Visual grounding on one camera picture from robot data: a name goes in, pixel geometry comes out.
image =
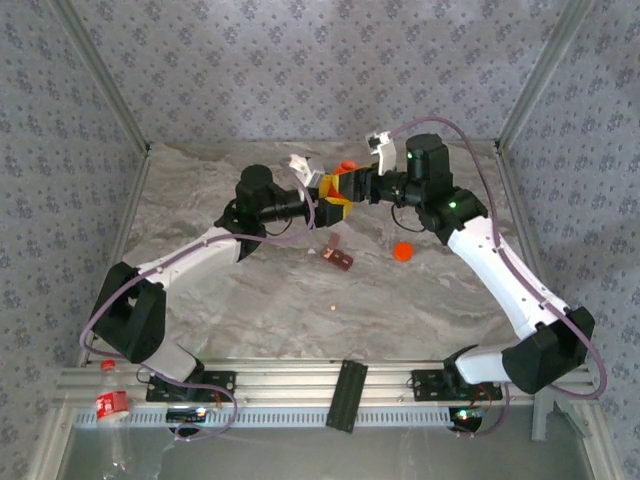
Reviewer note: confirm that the orange pill bottle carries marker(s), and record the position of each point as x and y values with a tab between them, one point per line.
346	166

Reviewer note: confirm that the brown chocolate bar piece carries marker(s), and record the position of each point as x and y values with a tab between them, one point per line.
340	260

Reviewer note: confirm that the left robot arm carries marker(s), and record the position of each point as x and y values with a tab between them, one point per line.
200	265

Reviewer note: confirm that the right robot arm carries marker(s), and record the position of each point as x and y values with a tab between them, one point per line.
500	270

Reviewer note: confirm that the small circuit board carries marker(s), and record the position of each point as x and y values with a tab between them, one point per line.
467	415
186	414

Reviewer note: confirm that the grey metal sheet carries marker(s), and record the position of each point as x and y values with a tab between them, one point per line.
325	455

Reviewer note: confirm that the clear bottle with red label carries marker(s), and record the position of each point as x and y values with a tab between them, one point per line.
112	406

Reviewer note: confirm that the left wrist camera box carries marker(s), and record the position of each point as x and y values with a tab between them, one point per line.
307	172

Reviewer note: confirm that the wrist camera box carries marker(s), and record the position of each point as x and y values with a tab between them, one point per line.
307	172
387	160

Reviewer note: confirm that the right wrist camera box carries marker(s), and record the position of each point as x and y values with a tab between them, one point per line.
387	160

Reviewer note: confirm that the aluminium side rail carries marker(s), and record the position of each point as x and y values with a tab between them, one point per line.
515	200

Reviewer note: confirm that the aluminium corner post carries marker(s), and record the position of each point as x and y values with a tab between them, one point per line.
540	75
106	75

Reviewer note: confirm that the aluminium front rail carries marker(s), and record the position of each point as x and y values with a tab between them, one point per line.
280	385

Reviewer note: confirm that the black rail bracket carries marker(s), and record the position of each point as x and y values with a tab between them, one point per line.
346	395

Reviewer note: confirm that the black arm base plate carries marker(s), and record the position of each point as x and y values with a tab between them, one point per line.
425	390
155	394

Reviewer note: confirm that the grey angle bracket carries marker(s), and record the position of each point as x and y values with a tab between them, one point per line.
542	420

